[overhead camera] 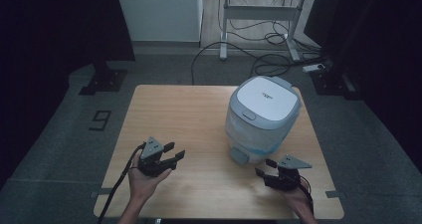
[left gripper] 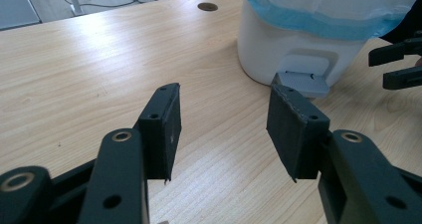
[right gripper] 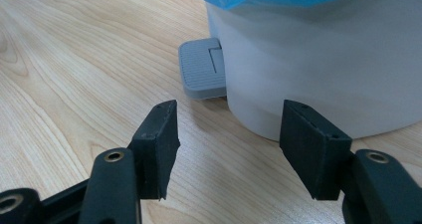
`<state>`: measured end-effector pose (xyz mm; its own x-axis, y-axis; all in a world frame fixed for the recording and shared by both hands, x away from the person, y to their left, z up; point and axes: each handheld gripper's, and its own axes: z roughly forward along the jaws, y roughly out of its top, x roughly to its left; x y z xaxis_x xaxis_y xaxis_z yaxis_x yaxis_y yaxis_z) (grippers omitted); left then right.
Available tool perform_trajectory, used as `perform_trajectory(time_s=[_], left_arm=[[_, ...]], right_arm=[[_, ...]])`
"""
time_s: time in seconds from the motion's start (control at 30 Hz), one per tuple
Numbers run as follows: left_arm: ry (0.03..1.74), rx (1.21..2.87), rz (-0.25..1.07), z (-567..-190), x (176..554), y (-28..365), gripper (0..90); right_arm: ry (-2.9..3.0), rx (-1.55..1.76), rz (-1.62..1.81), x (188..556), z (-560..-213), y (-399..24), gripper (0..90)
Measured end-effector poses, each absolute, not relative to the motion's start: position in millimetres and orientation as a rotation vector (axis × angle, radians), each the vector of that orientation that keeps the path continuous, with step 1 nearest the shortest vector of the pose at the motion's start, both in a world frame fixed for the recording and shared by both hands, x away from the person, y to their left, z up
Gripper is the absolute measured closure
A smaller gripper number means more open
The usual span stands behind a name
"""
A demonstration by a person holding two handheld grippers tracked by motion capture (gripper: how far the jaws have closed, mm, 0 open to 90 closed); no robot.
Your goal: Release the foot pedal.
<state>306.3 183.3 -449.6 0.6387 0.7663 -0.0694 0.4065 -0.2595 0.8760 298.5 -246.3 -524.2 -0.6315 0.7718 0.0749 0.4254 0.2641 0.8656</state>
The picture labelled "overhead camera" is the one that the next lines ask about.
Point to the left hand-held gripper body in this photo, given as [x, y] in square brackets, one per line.
[152, 151]

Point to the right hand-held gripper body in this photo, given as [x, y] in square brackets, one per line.
[287, 180]

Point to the white grey pedal trash can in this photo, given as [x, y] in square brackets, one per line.
[265, 101]

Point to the person's right hand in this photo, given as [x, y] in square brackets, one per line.
[300, 199]

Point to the person's left hand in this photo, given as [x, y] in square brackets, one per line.
[142, 185]

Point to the clear plastic bin liner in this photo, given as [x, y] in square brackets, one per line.
[245, 134]

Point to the grey tape piece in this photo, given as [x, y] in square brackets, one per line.
[335, 194]
[99, 193]

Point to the black stand base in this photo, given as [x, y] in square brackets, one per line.
[104, 79]
[331, 83]

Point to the white power strip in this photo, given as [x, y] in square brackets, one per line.
[313, 67]

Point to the white cabinet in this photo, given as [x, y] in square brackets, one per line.
[159, 11]

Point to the dark curtain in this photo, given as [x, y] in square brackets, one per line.
[384, 35]
[49, 25]

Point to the white metal-frame desk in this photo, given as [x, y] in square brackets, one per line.
[262, 12]

